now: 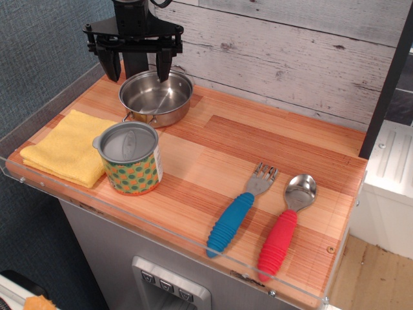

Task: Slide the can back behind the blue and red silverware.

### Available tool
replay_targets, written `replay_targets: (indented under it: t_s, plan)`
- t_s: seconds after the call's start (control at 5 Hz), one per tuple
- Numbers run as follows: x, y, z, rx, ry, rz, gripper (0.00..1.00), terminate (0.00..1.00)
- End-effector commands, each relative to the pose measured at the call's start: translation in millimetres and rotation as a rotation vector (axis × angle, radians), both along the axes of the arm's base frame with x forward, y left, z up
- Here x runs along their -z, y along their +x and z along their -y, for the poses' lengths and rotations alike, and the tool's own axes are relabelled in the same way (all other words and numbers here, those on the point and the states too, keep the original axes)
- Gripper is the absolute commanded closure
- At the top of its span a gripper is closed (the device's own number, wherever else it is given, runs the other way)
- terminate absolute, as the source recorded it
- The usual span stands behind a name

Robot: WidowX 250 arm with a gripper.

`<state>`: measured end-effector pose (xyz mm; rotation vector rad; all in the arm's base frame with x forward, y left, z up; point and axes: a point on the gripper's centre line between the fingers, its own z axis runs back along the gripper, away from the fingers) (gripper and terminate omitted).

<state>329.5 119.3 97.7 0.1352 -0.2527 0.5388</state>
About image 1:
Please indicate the white toy appliance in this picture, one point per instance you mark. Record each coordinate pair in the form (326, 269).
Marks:
(382, 215)

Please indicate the red handled spoon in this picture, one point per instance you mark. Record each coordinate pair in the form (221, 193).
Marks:
(299, 194)

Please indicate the black vertical post right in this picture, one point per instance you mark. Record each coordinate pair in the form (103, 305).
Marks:
(389, 86)

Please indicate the clear acrylic table guard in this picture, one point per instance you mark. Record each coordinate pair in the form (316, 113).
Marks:
(206, 158)

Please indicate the silver dispenser button panel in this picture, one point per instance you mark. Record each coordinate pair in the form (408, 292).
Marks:
(160, 288)

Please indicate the blue handled fork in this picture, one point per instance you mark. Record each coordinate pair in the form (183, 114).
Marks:
(231, 219)

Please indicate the green orange patterned can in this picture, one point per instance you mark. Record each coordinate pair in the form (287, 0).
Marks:
(131, 157)

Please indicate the black vertical post left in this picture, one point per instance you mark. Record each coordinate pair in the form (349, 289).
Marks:
(135, 63)

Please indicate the grey toy fridge cabinet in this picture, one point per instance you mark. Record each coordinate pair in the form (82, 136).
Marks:
(109, 246)

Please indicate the yellow folded cloth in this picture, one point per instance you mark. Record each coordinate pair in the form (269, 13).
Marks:
(67, 151)

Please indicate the stainless steel pot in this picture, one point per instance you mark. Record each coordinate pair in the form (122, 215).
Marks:
(159, 104)

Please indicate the orange object bottom left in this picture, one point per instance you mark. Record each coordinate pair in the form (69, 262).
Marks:
(38, 303)

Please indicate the black vertical post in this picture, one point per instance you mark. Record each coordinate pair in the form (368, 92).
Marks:
(389, 86)
(135, 63)

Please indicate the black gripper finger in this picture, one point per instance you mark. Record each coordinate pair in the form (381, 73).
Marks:
(110, 62)
(163, 63)

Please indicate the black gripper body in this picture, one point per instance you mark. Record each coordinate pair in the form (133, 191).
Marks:
(134, 29)

